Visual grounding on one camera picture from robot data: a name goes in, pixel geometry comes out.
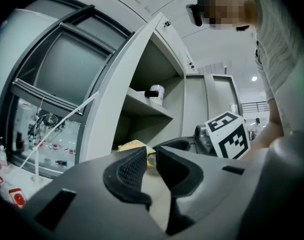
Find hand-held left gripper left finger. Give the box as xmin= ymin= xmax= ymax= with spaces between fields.
xmin=16 ymin=145 xmax=168 ymax=240

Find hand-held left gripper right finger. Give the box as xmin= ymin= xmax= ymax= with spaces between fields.
xmin=155 ymin=131 xmax=304 ymax=240

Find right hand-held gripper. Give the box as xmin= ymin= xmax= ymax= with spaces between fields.
xmin=153 ymin=110 xmax=251 ymax=160

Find yellow snack packet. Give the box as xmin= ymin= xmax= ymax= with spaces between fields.
xmin=117 ymin=139 xmax=158 ymax=169

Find white cotton swab jar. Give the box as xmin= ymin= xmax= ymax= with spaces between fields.
xmin=149 ymin=84 xmax=166 ymax=107

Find white marker pen black cap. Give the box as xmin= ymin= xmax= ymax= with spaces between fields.
xmin=135 ymin=89 xmax=160 ymax=99

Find locker door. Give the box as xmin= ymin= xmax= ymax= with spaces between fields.
xmin=183 ymin=73 xmax=243 ymax=145

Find grey wall cabinet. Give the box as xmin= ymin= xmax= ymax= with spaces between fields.
xmin=81 ymin=0 xmax=244 ymax=167

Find person's right forearm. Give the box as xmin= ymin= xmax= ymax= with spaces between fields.
xmin=240 ymin=101 xmax=285 ymax=163

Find metal railing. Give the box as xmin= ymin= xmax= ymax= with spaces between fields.
xmin=241 ymin=100 xmax=268 ymax=114

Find small clear bottle red label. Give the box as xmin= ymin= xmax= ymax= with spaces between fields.
xmin=0 ymin=145 xmax=8 ymax=167

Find dark framed glass window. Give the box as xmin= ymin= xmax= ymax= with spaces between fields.
xmin=0 ymin=0 xmax=133 ymax=180

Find person in grey shirt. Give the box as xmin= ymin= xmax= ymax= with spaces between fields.
xmin=249 ymin=0 xmax=304 ymax=137

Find person's head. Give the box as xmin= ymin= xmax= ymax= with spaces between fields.
xmin=196 ymin=0 xmax=259 ymax=31

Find white rope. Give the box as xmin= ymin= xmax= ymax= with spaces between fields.
xmin=19 ymin=91 xmax=100 ymax=185

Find black head camera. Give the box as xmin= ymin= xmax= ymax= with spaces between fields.
xmin=186 ymin=3 xmax=204 ymax=27

